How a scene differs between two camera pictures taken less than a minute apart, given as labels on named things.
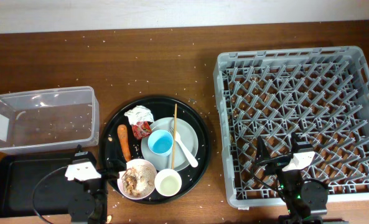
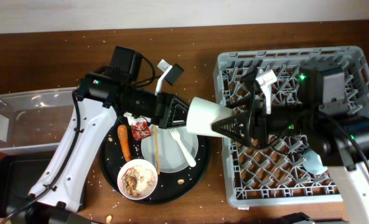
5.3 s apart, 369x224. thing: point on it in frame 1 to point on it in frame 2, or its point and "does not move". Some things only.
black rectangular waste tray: x=31 y=186 does not move
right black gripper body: x=275 y=164 to x=259 y=121
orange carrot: x=122 y=132 does not move
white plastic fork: x=188 y=155 does not move
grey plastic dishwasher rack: x=328 y=95 does not move
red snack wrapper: x=141 y=129 does not move
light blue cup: x=160 y=142 to x=312 y=163
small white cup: x=167 y=182 to x=201 y=114
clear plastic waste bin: x=43 y=120 does not move
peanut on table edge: x=109 y=219 does not move
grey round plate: x=189 y=137 does not move
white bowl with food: x=138 y=180 does not move
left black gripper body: x=108 y=174 to x=163 y=98
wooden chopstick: x=175 y=134 to x=157 y=145
